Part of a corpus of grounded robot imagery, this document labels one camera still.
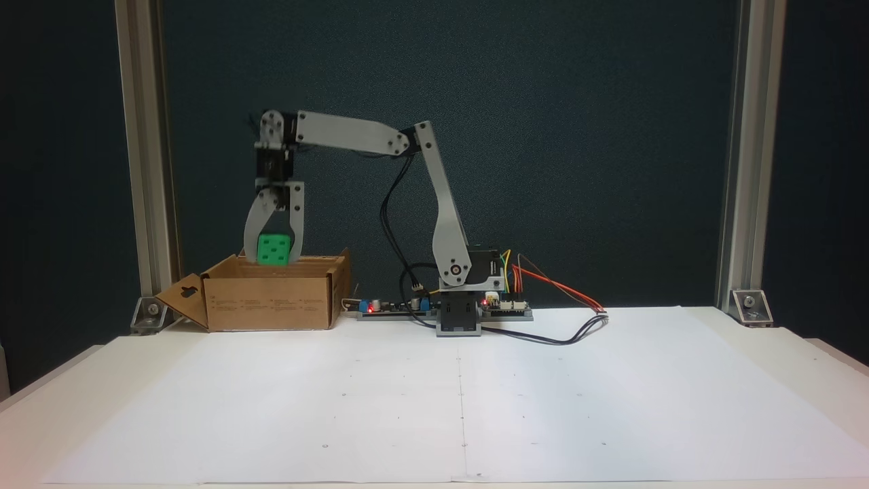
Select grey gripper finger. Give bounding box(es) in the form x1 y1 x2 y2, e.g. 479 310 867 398
285 181 306 264
244 185 288 264

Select green dice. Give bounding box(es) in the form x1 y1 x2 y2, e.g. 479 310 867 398
257 234 292 266

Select brown cardboard box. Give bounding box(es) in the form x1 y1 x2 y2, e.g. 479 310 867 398
155 247 352 333

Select circuit board with blue parts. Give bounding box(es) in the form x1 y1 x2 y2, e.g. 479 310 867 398
358 295 439 321

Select circuit board with white connectors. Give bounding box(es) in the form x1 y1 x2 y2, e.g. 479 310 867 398
480 291 534 321

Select black motor cable bundle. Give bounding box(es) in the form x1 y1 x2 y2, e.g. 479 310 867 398
380 152 441 321

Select aluminium frame post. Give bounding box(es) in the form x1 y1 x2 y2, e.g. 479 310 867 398
114 0 181 301
715 0 788 310

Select metal corner bracket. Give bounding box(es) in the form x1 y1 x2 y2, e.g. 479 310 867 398
130 296 169 336
731 289 774 327

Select orange red ribbon wires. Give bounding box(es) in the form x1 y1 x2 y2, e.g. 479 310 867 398
513 254 606 314

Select dark cable on table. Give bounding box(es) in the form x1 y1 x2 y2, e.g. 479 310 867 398
407 310 609 346

